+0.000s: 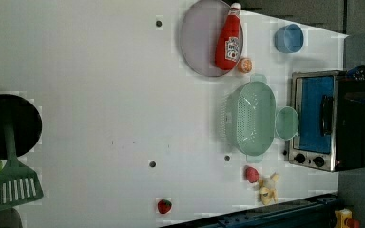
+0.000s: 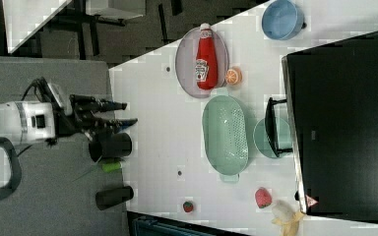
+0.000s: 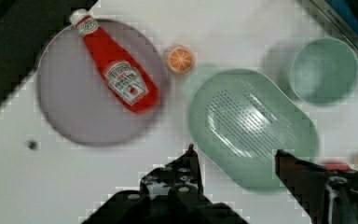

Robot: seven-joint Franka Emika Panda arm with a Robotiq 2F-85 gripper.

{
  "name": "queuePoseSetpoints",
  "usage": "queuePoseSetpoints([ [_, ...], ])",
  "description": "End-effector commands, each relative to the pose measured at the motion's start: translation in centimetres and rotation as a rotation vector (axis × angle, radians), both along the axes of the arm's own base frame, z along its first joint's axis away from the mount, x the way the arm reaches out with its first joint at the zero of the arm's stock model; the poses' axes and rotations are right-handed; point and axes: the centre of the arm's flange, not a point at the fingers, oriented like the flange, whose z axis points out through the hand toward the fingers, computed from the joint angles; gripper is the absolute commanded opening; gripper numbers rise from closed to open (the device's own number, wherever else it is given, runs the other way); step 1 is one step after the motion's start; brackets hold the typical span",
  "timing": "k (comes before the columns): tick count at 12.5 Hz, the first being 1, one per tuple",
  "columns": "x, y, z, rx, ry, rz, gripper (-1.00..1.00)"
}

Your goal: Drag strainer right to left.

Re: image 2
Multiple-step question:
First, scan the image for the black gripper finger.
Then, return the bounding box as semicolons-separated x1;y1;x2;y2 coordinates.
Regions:
94;118;138;134
96;101;127;112

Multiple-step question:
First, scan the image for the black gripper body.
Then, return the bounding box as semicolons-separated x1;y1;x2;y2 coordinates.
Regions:
47;84;101;141

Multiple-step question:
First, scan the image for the mint green oval strainer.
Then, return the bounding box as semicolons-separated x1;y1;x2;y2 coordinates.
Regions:
202;95;249;183

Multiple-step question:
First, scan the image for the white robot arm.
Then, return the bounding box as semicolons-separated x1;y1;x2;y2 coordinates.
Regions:
0;79;138;146

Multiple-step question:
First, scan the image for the green marker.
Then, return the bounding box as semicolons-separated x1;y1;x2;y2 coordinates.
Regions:
102;161;122;173

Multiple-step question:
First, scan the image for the grey round plate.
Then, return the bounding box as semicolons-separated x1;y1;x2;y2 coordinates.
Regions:
175;28;229;98

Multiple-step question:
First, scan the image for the blue crate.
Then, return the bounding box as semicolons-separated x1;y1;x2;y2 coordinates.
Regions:
132;215;230;236

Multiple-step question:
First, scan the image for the red ketchup bottle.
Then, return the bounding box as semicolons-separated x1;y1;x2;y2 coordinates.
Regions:
195;23;218;90

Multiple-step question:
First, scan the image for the small red strawberry toy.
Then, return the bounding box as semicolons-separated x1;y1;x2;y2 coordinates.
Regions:
182;202;194;212

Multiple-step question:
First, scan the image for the orange slice toy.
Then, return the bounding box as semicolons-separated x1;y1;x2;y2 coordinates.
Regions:
225;67;242;86

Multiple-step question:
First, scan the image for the pink strawberry toy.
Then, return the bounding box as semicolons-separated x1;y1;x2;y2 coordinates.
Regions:
255;188;273;208

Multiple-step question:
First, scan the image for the mint green cup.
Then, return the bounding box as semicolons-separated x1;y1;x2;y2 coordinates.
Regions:
253;117;292;158

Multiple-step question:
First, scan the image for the yellow banana toy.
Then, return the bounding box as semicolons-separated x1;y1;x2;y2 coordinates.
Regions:
272;201;305;236

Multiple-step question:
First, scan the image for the blue cup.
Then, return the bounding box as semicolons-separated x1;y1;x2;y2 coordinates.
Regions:
262;0;307;40

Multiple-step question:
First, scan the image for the black toaster oven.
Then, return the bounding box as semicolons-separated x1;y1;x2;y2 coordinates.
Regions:
282;30;378;223

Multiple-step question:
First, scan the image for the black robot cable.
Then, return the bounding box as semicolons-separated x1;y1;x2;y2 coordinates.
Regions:
21;77;50;101

